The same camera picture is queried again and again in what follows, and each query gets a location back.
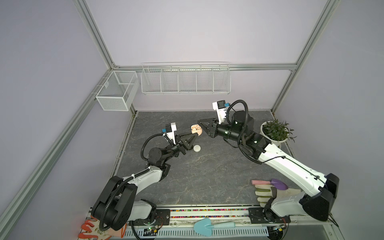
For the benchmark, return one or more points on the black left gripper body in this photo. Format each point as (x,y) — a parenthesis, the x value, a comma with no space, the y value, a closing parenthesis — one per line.
(179,146)

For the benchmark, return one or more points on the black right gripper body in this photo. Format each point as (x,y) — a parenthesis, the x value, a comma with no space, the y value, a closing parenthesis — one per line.
(214,131)

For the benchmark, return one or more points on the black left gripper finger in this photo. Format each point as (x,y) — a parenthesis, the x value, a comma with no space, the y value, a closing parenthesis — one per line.
(188,138)
(189,146)

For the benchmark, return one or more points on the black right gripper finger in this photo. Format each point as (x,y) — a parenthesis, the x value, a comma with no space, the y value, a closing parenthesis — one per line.
(207,130)
(205,122)

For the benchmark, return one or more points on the pink earbud charging case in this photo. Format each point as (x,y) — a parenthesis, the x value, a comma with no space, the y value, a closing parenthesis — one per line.
(196,129)

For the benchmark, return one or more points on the white earbud charging case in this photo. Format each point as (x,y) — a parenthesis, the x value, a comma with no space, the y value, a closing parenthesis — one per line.
(197,148)

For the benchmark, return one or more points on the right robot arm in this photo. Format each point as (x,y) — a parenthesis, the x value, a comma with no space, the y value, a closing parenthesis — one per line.
(317,193)

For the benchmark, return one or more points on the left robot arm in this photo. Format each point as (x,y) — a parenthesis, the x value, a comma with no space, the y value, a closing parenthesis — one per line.
(116,204)

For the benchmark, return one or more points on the potted green plant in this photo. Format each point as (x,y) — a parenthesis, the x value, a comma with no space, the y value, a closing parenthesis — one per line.
(277,132)

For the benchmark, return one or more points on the teal garden trowel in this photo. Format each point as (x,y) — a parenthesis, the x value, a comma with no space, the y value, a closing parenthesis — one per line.
(205,227)

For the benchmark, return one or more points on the white mesh box basket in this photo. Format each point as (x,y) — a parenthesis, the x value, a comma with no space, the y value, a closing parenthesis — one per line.
(118,91)

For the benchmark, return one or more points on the purple pink garden trowel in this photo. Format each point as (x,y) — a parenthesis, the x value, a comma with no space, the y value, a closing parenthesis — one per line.
(279,185)

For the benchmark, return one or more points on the green circuit board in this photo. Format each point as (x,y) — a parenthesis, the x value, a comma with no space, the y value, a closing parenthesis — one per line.
(150,232)

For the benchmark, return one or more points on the red white work glove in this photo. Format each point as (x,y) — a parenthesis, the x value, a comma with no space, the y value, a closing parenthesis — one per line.
(91,231)

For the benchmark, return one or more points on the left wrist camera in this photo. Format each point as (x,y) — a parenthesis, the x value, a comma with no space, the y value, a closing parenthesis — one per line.
(169,133)

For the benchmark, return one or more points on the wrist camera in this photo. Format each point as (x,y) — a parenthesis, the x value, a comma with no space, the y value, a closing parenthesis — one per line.
(169,133)
(221,108)

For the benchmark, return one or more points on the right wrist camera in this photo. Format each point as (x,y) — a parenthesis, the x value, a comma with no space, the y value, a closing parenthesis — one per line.
(221,108)

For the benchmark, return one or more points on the white wire shelf basket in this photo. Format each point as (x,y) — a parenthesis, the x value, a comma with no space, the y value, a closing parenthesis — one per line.
(186,78)

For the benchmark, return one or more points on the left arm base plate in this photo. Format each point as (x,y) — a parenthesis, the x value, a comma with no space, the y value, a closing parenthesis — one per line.
(162,217)

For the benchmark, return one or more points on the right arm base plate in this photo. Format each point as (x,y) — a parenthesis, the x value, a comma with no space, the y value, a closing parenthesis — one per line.
(258,215)

